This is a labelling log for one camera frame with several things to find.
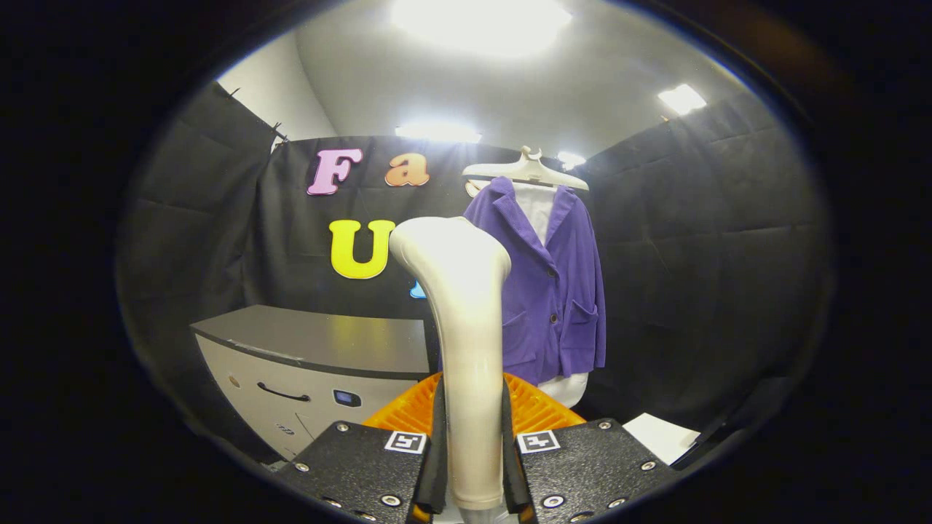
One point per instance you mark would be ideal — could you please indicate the small ceiling light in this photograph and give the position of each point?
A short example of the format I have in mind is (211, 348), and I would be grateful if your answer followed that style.
(571, 159)

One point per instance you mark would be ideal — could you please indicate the large round ceiling light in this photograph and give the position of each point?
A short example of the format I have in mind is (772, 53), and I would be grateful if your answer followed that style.
(480, 22)

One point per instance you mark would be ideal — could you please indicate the grey cabinet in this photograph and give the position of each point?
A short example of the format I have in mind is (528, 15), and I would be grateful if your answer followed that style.
(328, 342)

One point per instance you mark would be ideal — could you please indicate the square ceiling light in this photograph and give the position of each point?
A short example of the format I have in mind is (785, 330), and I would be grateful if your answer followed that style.
(682, 98)

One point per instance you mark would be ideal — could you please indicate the white paper sheet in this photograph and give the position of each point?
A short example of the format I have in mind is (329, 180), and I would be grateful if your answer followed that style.
(659, 437)

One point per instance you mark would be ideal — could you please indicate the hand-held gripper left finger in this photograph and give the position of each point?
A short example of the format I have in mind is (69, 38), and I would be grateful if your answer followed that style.
(364, 469)

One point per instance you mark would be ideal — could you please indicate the white shirt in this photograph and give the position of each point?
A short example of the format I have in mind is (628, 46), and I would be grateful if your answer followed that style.
(539, 207)

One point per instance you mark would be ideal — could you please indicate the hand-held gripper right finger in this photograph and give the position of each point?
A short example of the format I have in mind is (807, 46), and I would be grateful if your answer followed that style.
(590, 466)

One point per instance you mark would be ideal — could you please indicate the small blue cabinet display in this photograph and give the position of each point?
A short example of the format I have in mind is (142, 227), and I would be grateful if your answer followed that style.
(347, 398)

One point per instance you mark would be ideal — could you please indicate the long ceiling light panel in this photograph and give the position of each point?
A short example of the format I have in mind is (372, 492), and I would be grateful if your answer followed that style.
(437, 131)

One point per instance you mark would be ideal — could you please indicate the white clothes hanger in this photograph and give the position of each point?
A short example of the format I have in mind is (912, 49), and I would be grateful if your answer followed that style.
(528, 171)

